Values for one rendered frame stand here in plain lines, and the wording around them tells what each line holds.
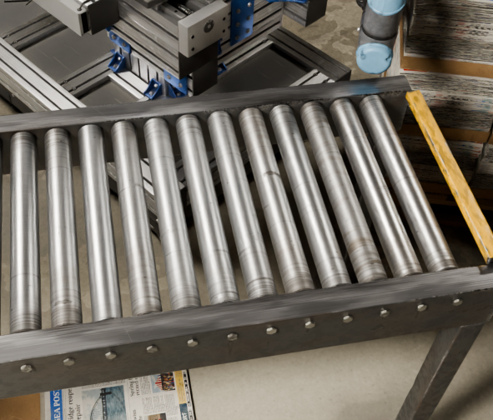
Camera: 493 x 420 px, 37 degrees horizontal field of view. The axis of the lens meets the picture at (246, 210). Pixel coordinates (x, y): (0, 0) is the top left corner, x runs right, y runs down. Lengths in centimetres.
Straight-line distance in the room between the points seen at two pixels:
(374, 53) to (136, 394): 107
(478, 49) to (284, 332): 100
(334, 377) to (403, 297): 84
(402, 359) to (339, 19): 155
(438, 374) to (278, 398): 59
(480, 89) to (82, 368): 128
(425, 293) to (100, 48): 166
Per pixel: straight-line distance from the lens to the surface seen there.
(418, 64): 196
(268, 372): 204
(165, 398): 200
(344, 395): 204
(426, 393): 164
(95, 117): 150
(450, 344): 146
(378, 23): 155
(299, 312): 120
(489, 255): 133
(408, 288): 127
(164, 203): 133
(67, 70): 254
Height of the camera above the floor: 182
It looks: 51 degrees down
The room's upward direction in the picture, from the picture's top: 4 degrees clockwise
